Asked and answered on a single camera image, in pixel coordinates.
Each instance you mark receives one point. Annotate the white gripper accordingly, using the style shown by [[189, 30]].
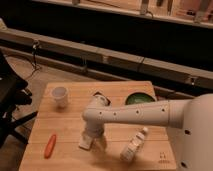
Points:
[[95, 131]]

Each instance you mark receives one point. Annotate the white sponge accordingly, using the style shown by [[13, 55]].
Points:
[[85, 145]]

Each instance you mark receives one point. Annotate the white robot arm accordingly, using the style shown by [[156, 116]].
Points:
[[193, 116]]

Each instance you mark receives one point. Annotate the green ceramic bowl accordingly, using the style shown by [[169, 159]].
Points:
[[138, 97]]

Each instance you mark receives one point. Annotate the white plastic bottle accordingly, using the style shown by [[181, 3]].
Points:
[[129, 151]]

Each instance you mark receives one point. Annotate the orange carrot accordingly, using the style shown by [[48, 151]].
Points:
[[50, 146]]

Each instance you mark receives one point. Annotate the black rectangular block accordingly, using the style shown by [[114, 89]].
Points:
[[100, 94]]

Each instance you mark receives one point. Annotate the black office chair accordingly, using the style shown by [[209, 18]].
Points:
[[12, 94]]

